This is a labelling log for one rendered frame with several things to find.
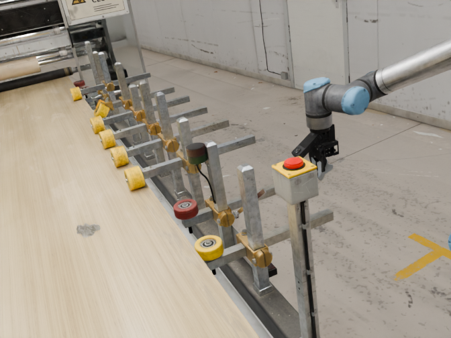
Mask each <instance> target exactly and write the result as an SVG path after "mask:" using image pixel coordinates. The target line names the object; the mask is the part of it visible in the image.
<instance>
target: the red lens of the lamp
mask: <svg viewBox="0 0 451 338"><path fill-rule="evenodd" d="M186 151H187V155H188V156H189V157H198V156H202V155H203V154H205V153H206V149H205V144H204V146H203V147H202V148H200V149H198V150H188V149H187V147H186Z"/></svg>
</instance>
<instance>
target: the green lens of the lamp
mask: <svg viewBox="0 0 451 338"><path fill-rule="evenodd" d="M187 157H188V156H187ZM188 161H189V163H190V164H202V163H204V162H206V161H207V153H205V154H204V155H203V156H200V157H198V158H190V157H188Z"/></svg>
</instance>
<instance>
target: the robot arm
mask: <svg viewBox="0 0 451 338"><path fill-rule="evenodd" d="M448 70H451V38H449V39H447V40H444V41H443V42H440V43H438V44H436V45H433V46H431V47H429V48H426V49H425V50H422V51H420V52H418V53H416V54H413V55H411V56H408V57H406V58H404V59H402V60H400V61H398V62H395V63H393V64H390V65H388V66H386V67H384V68H380V69H378V70H375V71H372V72H369V73H367V74H366V75H364V76H362V77H360V78H358V79H356V80H354V81H352V82H350V83H348V84H346V85H340V84H330V82H331V81H330V79H329V78H325V77H323V78H314V79H311V80H309V81H307V82H305V84H304V85H303V93H304V99H305V114H306V122H307V127H308V128H309V130H310V133H309V134H308V135H307V136H306V137H305V139H304V140H303V141H302V142H301V143H300V144H299V145H298V146H297V147H296V148H295V149H294V150H293V151H292V152H291V153H292V155H293V156H294V157H297V156H300V157H302V158H304V157H305V156H306V155H307V154H308V153H309V159H310V162H311V163H312V164H314V165H315V166H317V178H318V179H319V180H320V181H321V180H323V178H324V175H325V174H326V173H328V172H329V171H330V170H332V169H333V165H332V164H328V159H326V158H327V157H330V156H333V155H334V156H335V155H337V154H339V146H338V140H336V139H335V127H334V124H333V123H332V111H333V112H338V113H345V114H348V115H360V114H362V113H364V111H365V110H366V108H367V107H368V104H369V103H370V102H372V101H373V100H375V99H378V98H380V97H383V96H385V95H388V94H391V93H392V92H394V91H397V90H399V89H402V88H404V87H407V86H409V85H412V84H415V83H417V82H419V81H422V80H425V79H427V78H430V77H433V76H435V75H437V74H441V73H443V72H446V71H448ZM336 145H337V146H338V151H337V152H336V149H335V148H334V146H336Z"/></svg>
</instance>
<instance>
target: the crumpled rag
mask: <svg viewBox="0 0 451 338"><path fill-rule="evenodd" d="M100 229H101V228H100V226H99V225H97V224H93V225H92V224H91V225H88V224H87V223H85V224H84V225H77V234H79V233H80V234H82V236H83V237H84V238H86V237H88V236H89V237H90V236H92V235H94V233H95V231H97V230H100Z"/></svg>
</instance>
